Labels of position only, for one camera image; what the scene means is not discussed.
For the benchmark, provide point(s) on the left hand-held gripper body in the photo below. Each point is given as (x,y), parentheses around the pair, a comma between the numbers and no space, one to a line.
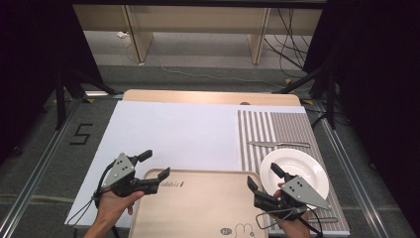
(120,170)

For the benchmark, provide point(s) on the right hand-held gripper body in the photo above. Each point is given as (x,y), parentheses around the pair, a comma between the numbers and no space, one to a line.
(302,193)

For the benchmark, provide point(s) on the white round plate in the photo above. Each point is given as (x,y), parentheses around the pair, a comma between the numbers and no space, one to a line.
(300,165)

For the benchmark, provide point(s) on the silver table knife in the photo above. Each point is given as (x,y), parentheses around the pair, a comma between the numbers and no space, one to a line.
(277,144)

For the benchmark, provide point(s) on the silver fork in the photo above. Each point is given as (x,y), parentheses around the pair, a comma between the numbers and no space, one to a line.
(327,219)

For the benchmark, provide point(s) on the beige serving tray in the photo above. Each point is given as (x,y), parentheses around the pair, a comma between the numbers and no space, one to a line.
(198,205)

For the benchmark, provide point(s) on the person's right hand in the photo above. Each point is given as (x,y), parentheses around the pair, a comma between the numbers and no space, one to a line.
(295,229)

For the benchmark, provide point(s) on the person's left hand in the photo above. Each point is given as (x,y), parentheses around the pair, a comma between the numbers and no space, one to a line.
(112,206)

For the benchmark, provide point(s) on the white board sheet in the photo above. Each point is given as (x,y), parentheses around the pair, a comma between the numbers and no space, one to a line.
(171,132)

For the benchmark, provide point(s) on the striped grey placemat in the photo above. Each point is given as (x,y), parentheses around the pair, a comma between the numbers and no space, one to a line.
(290,127)

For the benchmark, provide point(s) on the yellow tape marker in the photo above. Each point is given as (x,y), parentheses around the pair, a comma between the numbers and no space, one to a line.
(308,102)
(288,81)

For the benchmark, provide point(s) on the light wooden table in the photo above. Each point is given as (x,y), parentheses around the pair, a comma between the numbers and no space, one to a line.
(198,96)

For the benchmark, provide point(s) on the black metal stand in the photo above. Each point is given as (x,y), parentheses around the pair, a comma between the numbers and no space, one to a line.
(60,99)
(331,99)

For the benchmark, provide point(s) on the white power adapter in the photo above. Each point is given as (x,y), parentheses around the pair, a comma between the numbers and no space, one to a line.
(123,34)

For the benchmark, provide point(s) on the black curtain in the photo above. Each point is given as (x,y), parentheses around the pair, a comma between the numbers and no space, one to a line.
(379,82)
(33,66)

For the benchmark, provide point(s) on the aluminium floor rail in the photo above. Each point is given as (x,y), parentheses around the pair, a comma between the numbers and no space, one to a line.
(350,165)
(33,185)

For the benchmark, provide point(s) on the light wooden desk frame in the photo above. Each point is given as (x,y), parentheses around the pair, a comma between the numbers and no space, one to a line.
(198,18)

